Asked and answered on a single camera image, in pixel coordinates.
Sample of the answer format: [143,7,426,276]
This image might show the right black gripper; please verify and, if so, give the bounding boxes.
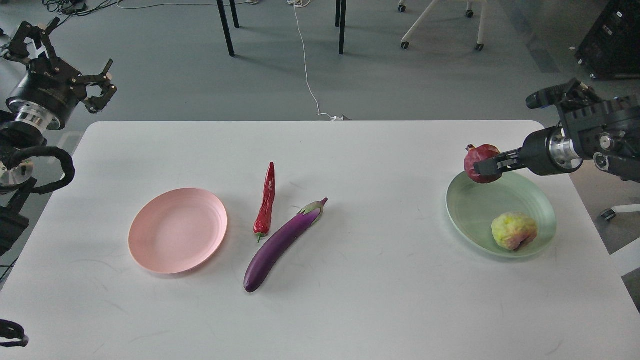
[473,127,583,177]

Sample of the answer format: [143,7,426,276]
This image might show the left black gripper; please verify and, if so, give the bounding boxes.
[1,17,118,130]

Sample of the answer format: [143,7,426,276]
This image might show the red pomegranate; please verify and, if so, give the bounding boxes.
[463,144,503,185]

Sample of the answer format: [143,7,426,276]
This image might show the red chili pepper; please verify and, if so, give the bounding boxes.
[253,162,275,243]

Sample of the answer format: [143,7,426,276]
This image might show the purple eggplant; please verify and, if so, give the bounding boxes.
[243,197,329,293]

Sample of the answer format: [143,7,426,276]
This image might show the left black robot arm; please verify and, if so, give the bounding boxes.
[0,17,117,255]

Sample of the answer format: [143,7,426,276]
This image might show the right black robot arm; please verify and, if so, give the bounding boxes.
[464,79,640,183]

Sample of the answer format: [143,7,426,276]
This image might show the green plate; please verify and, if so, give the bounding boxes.
[445,172,558,259]

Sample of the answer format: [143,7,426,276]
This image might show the black equipment case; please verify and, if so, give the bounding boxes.
[574,0,640,81]

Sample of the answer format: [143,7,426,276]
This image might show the white office chair base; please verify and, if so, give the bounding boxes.
[400,0,490,53]

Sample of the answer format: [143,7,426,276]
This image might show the black table legs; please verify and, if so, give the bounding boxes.
[216,0,348,57]

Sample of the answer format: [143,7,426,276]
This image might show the pink plate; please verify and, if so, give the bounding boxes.
[128,187,229,275]

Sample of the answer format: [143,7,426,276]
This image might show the black cables on floor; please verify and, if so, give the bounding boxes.
[42,0,121,18]

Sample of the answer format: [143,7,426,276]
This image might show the white cable on floor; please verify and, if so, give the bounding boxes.
[287,0,345,122]

